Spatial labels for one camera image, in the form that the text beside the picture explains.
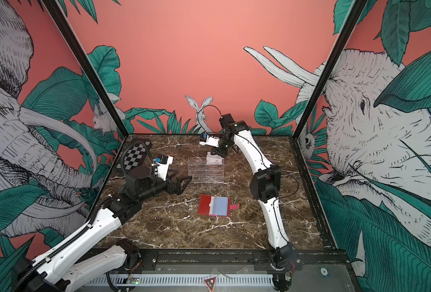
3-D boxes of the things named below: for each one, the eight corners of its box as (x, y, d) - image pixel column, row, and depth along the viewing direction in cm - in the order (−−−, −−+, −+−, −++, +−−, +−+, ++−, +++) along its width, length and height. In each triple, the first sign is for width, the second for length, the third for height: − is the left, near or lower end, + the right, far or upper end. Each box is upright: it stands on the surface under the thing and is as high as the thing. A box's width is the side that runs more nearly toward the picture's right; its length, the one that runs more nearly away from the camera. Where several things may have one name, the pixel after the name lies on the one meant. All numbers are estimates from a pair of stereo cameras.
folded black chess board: (116, 168, 105) (114, 164, 102) (145, 142, 118) (144, 138, 116) (130, 176, 101) (128, 172, 99) (158, 148, 115) (157, 144, 112)
